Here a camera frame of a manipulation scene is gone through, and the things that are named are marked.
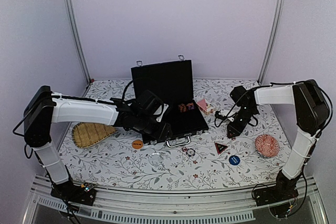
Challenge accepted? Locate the red patterned bowl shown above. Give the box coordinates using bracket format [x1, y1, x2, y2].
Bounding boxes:
[255, 134, 280, 158]

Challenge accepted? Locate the clear plastic round lid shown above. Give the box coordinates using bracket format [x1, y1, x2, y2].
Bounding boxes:
[148, 152, 163, 166]

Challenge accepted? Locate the left aluminium frame post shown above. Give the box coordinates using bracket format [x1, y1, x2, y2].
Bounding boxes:
[64, 0, 91, 84]

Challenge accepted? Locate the orange round dealer button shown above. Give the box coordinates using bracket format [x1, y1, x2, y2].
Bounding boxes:
[132, 140, 143, 150]

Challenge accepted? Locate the black triangular all-in button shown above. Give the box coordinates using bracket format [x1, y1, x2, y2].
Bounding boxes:
[215, 143, 228, 155]

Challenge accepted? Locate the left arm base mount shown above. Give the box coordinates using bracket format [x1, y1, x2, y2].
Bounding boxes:
[50, 180, 97, 206]

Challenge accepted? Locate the blue round dealer button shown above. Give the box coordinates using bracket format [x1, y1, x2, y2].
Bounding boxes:
[229, 155, 240, 166]

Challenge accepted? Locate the floral table cloth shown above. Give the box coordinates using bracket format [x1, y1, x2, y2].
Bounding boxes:
[58, 78, 300, 191]

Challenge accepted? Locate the black poker set case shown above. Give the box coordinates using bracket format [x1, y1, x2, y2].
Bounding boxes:
[131, 60, 209, 141]

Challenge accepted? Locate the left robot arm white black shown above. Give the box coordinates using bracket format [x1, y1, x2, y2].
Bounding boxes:
[18, 86, 172, 200]

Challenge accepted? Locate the aluminium frame post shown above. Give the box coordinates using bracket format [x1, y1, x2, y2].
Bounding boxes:
[257, 0, 285, 84]
[64, 0, 91, 84]

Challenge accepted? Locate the woven bamboo tray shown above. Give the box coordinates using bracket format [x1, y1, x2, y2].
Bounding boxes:
[71, 123, 116, 149]

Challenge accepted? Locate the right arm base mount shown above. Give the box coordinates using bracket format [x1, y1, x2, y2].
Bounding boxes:
[251, 184, 299, 219]

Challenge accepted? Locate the front aluminium rail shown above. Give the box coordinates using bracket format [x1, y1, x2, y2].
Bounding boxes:
[22, 176, 331, 223]

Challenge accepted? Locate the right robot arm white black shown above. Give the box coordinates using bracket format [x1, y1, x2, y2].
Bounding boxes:
[227, 79, 333, 180]

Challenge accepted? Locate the red playing card deck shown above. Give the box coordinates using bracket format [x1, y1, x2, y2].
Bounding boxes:
[196, 99, 216, 115]

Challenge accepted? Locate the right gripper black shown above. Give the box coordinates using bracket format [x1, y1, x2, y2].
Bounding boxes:
[227, 106, 257, 138]

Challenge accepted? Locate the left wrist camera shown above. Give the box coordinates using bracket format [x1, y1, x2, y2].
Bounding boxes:
[153, 103, 169, 122]

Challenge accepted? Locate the right aluminium frame post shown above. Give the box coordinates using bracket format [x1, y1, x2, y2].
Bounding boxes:
[257, 0, 285, 84]

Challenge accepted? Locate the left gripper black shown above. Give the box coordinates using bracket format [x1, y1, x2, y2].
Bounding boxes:
[135, 113, 174, 142]

